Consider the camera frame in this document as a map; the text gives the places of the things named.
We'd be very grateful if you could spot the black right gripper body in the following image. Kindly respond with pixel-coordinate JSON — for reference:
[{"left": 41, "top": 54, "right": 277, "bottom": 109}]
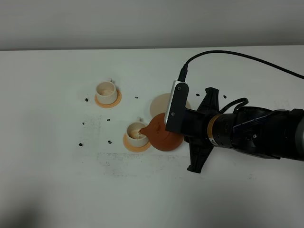
[{"left": 182, "top": 87, "right": 219, "bottom": 173}]

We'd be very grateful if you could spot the brown clay teapot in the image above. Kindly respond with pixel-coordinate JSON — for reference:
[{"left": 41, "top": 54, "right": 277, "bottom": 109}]
[{"left": 139, "top": 113, "right": 184, "bottom": 152}]

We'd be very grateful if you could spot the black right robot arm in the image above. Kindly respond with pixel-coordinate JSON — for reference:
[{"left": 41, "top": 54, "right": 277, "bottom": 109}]
[{"left": 182, "top": 87, "right": 304, "bottom": 173}]

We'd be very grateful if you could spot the beige teapot saucer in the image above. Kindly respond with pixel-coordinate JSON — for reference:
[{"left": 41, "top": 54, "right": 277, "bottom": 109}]
[{"left": 149, "top": 93, "right": 192, "bottom": 118}]

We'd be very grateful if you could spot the near white teacup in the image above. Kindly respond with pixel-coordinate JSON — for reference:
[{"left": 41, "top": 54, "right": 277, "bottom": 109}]
[{"left": 125, "top": 117, "right": 149, "bottom": 147}]

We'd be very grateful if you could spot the white teacup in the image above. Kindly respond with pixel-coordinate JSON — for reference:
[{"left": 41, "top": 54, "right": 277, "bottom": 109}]
[
  {"left": 95, "top": 78, "right": 116, "bottom": 96},
  {"left": 125, "top": 117, "right": 149, "bottom": 147}
]

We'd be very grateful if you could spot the near orange coaster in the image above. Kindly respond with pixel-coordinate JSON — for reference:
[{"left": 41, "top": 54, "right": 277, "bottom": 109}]
[{"left": 123, "top": 133, "right": 151, "bottom": 152}]

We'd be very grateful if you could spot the orange coaster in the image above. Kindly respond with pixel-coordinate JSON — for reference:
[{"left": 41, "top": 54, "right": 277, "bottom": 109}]
[
  {"left": 95, "top": 89, "right": 122, "bottom": 108},
  {"left": 123, "top": 133, "right": 151, "bottom": 152}
]

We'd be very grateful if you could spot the far orange coaster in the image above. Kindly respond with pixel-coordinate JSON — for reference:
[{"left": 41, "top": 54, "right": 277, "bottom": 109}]
[{"left": 95, "top": 89, "right": 122, "bottom": 108}]

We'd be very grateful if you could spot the far white teacup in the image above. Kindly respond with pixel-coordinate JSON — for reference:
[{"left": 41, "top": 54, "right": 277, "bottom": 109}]
[{"left": 95, "top": 78, "right": 116, "bottom": 96}]

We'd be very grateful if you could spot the silver depth camera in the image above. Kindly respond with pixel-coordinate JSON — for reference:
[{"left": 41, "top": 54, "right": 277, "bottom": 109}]
[{"left": 164, "top": 80, "right": 189, "bottom": 133}]

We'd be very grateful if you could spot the black camera cable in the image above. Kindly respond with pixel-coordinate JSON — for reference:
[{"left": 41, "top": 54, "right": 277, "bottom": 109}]
[{"left": 178, "top": 50, "right": 304, "bottom": 83}]

